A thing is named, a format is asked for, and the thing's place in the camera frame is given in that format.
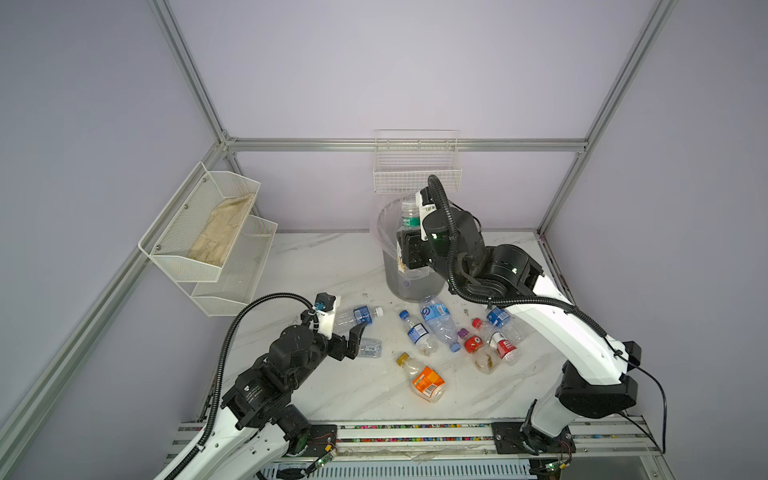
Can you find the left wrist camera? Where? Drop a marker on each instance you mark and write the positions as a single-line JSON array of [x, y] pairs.
[[323, 319]]

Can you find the white mesh shelf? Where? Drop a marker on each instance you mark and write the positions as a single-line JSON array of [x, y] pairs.
[[193, 238], [241, 273]]

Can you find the upper white mesh shelf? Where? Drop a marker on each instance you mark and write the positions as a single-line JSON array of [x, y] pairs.
[[193, 238]]

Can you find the lower white mesh shelf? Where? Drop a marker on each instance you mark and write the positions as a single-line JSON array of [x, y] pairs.
[[241, 273]]

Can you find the bottle blue label right side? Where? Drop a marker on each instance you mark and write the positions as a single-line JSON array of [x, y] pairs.
[[511, 326]]

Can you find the clear bottle blue label white cap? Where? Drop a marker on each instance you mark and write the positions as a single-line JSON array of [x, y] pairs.
[[346, 319]]

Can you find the red label bottle purple cap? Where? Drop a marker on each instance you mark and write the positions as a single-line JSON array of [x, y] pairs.
[[471, 341]]

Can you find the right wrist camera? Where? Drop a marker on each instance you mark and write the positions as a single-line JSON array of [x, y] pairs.
[[426, 206]]

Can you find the white wire wall basket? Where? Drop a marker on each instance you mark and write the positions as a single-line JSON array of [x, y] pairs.
[[405, 158]]

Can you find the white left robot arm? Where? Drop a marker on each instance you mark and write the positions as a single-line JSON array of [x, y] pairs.
[[258, 408]]

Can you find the large clear bottle light-blue label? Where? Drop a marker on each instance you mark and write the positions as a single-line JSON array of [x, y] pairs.
[[440, 322]]

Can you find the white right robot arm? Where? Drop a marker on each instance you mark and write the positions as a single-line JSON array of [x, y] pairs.
[[595, 381]]

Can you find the beige cloth in shelf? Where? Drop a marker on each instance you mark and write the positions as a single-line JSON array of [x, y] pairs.
[[218, 236]]

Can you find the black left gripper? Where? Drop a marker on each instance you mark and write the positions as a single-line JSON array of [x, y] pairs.
[[339, 350]]

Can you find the small bottle blue cap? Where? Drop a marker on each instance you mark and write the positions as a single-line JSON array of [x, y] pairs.
[[418, 334]]

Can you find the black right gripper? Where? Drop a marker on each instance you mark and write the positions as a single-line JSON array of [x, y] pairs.
[[406, 243]]

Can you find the clear plastic bin liner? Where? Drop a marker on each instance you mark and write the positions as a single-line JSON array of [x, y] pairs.
[[391, 215]]

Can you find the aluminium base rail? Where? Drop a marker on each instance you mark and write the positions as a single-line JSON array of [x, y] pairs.
[[419, 446]]

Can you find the orange label bottle yellow cap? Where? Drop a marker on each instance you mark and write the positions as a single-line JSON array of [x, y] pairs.
[[425, 382]]

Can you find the grey mesh waste bin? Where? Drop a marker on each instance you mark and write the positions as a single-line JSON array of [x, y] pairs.
[[411, 290]]

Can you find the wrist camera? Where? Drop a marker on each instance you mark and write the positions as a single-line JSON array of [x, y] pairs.
[[426, 206], [323, 319]]

